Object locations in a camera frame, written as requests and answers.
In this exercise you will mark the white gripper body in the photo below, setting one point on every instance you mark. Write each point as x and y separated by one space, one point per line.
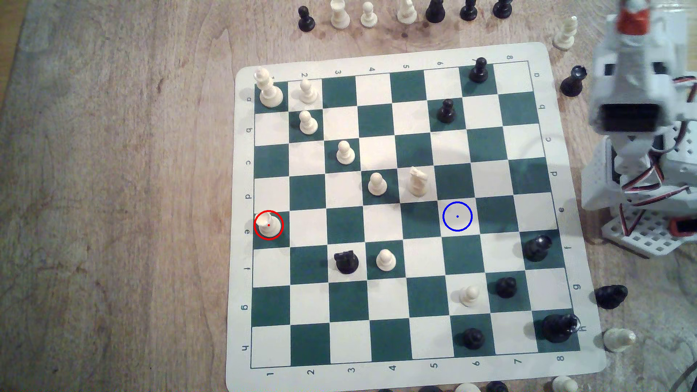
631 69

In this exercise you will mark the black knight on board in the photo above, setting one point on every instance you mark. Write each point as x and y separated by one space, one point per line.
346 263

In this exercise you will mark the black king chess piece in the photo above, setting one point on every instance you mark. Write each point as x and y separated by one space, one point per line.
558 328

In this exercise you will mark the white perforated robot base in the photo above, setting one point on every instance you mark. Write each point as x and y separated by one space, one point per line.
642 239

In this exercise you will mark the white rook chess piece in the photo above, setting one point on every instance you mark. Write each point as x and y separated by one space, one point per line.
340 16
619 339

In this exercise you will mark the black pawn chess piece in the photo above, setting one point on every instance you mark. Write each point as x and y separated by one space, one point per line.
478 71
572 84
446 112
306 20
506 287
473 338

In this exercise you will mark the orange clamp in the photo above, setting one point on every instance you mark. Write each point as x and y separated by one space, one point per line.
683 226

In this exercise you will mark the black knight chess piece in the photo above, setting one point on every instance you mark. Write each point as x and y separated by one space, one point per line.
611 297

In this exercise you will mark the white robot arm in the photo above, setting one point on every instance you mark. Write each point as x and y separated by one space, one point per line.
599 185

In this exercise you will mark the white pawn chess piece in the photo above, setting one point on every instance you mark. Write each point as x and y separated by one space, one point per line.
386 261
345 154
377 185
308 124
469 295
308 92
368 17

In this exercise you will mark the black bishop chess piece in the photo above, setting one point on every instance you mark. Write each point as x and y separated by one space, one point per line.
537 249

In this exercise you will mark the white knight chess piece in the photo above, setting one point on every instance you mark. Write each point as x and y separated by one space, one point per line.
418 182

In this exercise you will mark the green white chess board mat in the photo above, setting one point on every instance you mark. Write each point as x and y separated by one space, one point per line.
348 326

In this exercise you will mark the gripper finger with orange tip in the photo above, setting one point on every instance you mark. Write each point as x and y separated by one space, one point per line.
635 4
634 24

